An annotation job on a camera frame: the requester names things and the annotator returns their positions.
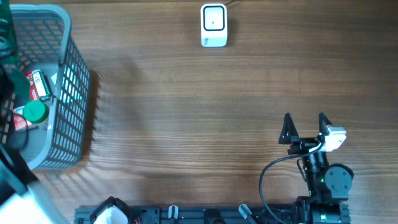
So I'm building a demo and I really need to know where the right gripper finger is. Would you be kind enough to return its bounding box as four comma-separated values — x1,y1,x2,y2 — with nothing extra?
278,113,299,144
318,113,332,135

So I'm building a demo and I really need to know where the green lid jar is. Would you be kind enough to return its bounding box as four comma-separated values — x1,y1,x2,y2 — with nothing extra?
22,100,50,125

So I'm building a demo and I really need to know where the red Kleenex tissue pack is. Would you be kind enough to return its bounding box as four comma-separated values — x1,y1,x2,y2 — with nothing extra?
13,106,36,131

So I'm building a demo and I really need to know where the green 3M gloves package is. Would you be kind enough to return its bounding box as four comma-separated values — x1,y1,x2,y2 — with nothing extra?
1,0,30,100

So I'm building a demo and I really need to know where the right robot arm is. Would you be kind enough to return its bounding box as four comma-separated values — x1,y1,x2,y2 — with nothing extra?
279,113,354,224

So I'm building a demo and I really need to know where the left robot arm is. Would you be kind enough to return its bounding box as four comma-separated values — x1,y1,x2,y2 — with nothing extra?
1,144,69,223

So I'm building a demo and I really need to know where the white barcode scanner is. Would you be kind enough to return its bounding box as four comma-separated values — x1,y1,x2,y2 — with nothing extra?
200,3,228,47

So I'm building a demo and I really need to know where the green white small box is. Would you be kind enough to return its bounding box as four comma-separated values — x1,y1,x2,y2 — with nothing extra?
32,70,52,101

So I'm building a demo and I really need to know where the red snack stick packet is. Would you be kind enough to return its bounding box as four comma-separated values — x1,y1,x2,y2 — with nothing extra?
24,70,40,100

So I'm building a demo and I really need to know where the grey plastic mesh basket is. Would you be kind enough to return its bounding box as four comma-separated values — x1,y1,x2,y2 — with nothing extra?
1,3,91,170

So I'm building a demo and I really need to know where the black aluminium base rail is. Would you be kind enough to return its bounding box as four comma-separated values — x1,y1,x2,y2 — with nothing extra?
73,203,351,224

